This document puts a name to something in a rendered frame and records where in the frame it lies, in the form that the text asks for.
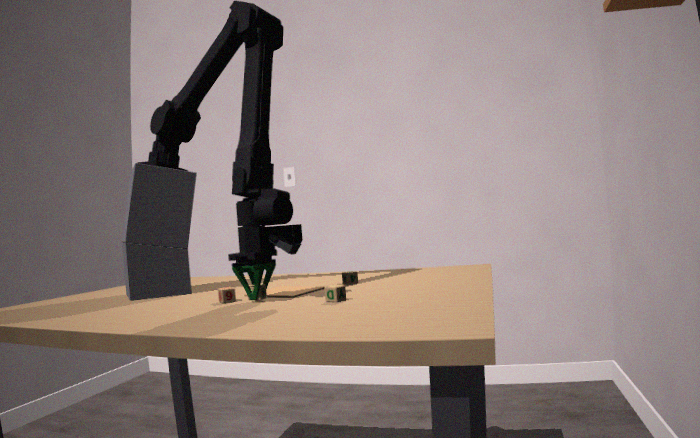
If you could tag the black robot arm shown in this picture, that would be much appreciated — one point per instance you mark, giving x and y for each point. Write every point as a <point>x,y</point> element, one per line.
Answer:
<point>252,167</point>

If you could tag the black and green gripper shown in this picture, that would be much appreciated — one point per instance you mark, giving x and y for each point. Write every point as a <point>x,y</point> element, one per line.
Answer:
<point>253,271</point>

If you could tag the tan flat mat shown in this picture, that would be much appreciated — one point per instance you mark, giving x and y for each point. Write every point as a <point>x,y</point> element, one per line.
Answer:
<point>292,291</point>

